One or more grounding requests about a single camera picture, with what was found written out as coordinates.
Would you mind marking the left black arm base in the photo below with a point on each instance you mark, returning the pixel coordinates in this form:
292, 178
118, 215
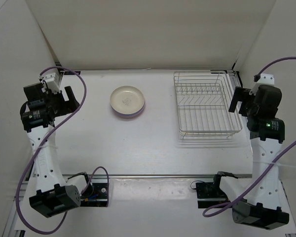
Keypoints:
96, 195

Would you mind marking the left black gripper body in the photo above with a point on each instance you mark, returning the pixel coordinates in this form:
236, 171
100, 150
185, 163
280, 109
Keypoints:
56, 101

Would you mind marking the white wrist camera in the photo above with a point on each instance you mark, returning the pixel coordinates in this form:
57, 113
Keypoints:
264, 79
51, 82

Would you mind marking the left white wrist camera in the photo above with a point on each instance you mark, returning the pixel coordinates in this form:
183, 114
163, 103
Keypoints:
51, 82

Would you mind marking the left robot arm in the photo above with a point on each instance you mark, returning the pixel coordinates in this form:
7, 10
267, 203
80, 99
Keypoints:
54, 193

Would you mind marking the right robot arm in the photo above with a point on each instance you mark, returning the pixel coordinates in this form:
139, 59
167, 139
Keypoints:
260, 207

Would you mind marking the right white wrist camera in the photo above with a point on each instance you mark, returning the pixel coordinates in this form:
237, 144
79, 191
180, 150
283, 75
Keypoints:
264, 79

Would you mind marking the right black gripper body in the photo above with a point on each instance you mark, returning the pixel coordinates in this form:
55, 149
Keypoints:
254, 108

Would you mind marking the metal wire dish rack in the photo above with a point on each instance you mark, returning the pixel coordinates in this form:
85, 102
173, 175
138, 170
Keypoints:
203, 99

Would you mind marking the purple plate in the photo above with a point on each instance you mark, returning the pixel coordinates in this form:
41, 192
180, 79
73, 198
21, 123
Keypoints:
129, 115

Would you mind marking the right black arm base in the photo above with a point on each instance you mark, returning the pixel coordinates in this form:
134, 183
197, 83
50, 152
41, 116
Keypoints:
207, 194

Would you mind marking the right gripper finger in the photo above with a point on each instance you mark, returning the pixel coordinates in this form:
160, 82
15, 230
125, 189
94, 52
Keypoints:
244, 108
240, 95

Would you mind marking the beige plate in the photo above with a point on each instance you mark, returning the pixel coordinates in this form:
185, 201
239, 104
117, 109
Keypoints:
127, 100

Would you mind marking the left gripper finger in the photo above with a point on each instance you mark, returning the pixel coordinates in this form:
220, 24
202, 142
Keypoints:
70, 106
69, 93

